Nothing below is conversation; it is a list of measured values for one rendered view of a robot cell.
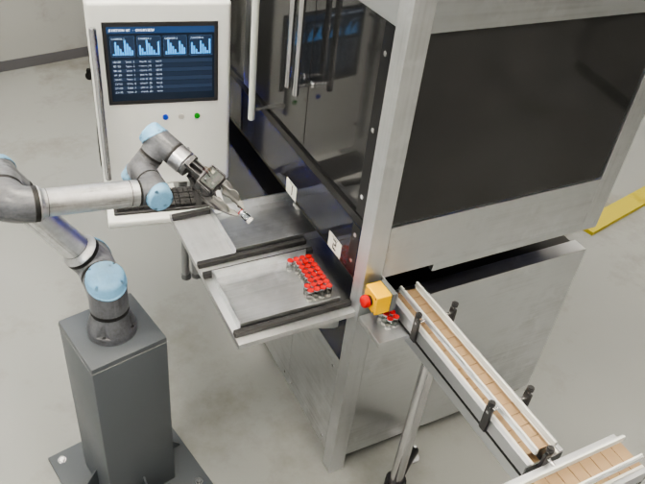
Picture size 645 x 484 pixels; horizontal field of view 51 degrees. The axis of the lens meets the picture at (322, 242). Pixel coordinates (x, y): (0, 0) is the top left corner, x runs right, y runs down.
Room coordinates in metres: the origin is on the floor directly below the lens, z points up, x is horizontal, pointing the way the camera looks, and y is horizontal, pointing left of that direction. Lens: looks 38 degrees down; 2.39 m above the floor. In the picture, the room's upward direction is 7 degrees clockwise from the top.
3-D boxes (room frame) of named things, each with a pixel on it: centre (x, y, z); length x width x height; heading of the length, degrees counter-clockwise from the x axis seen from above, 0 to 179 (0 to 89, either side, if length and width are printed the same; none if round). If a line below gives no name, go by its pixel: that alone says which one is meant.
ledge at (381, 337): (1.57, -0.24, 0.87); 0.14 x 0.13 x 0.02; 121
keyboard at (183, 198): (2.18, 0.63, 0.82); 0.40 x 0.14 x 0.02; 111
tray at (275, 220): (2.00, 0.21, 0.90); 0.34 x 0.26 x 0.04; 121
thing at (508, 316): (2.73, -0.03, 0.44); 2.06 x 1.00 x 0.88; 31
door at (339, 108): (1.84, -0.01, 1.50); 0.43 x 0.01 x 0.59; 31
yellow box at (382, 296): (1.56, -0.19, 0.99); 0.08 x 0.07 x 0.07; 121
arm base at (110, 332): (1.48, 0.62, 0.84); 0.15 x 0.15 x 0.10
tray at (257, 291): (1.65, 0.13, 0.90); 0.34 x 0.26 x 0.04; 121
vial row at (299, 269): (1.71, 0.04, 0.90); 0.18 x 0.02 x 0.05; 31
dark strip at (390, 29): (1.67, -0.10, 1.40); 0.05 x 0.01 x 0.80; 31
